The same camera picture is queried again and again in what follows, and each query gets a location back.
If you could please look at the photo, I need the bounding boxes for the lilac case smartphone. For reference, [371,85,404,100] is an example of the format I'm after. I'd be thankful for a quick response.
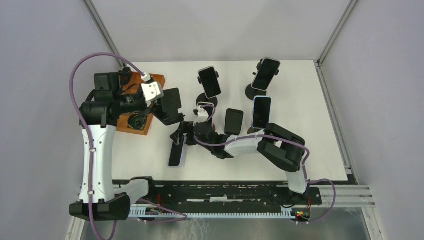
[168,143,187,168]

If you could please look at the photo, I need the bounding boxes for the black folding phone stand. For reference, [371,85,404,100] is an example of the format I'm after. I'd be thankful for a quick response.
[158,88,185,126]

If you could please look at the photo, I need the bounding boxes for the black small phone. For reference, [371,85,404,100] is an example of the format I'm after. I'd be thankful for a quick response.
[224,108,244,136]

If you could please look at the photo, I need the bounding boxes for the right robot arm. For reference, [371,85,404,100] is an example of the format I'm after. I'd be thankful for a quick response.
[170,121,310,204]

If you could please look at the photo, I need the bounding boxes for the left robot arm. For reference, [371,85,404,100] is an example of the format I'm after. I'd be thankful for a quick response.
[69,67,164,222]

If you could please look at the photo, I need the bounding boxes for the black round-base phone stand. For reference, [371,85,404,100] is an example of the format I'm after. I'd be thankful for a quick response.
[196,76,218,107]

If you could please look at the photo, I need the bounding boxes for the phone on rear stand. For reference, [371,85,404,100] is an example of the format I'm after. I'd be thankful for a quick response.
[198,66,222,99]

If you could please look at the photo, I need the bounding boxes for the phone on stand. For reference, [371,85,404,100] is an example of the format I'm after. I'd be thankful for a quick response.
[251,57,281,91]
[198,66,222,99]

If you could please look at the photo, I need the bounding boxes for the wood-base stand right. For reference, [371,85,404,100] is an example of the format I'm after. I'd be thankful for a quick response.
[247,127,262,134]

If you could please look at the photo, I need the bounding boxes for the black right phone stand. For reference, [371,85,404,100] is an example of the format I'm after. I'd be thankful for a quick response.
[245,70,267,101]

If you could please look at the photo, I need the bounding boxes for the light blue case phone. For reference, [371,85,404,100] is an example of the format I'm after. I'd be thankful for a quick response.
[251,96,272,129]

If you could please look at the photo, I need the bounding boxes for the phone on right stand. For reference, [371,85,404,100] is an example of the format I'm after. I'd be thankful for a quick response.
[251,57,281,91]

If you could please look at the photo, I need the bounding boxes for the wooden compartment tray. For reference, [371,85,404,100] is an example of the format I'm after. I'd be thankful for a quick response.
[116,72,154,136]

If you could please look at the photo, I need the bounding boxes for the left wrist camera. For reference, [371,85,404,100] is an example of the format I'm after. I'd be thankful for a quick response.
[141,81,164,102]

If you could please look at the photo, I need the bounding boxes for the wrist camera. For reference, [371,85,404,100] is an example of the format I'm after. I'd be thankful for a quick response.
[193,102,214,124]
[141,81,164,102]

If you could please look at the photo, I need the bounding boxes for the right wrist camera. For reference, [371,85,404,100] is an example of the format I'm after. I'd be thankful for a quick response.
[193,102,214,124]

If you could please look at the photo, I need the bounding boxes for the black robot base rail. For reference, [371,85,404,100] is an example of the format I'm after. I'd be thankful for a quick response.
[112,180,323,215]

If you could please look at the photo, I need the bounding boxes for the white cable duct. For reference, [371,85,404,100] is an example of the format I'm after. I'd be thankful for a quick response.
[128,205,310,220]

